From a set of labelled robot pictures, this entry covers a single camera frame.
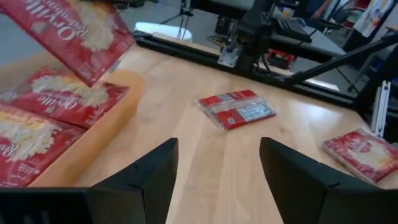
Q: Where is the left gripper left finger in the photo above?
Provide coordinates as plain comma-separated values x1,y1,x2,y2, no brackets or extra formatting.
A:
0,138,180,224

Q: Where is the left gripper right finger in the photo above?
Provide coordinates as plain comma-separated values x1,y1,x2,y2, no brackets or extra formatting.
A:
260,137,398,224

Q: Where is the red Orville popcorn bag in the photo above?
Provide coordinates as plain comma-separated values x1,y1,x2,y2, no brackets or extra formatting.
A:
0,67,130,129
195,89,277,131
322,129,398,185
0,104,86,187
0,0,135,88

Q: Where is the orange plastic basket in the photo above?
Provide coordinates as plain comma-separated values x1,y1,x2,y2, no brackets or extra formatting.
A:
0,51,146,187

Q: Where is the black keyboard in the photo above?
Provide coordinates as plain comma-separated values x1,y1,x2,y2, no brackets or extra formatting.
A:
273,17,313,44

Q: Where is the person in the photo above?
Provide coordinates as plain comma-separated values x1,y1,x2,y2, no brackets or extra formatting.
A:
303,0,335,20

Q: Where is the colourful printed banner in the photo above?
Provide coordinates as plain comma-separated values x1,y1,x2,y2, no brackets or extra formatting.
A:
353,0,393,39

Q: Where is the black tripod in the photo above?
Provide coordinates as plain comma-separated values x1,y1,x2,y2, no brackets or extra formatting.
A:
159,0,195,26

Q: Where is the silver aluminium post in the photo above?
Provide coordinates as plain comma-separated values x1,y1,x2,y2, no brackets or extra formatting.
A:
371,80,391,138

